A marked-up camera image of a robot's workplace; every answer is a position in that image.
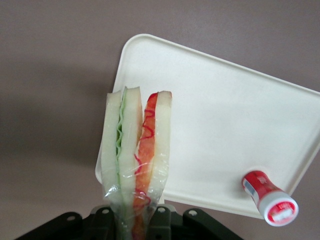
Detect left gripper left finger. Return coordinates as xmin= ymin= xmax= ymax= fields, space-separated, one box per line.
xmin=14 ymin=204 xmax=118 ymax=240

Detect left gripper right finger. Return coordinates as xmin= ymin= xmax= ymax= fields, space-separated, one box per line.
xmin=149 ymin=203 xmax=246 ymax=240

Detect plastic-wrapped sandwich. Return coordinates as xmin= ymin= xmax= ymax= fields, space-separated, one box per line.
xmin=94 ymin=86 xmax=173 ymax=240

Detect cream plastic tray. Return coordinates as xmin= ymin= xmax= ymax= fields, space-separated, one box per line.
xmin=94 ymin=33 xmax=320 ymax=220

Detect red and white yogurt bottle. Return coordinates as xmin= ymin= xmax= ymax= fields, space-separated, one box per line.
xmin=241 ymin=169 xmax=300 ymax=227

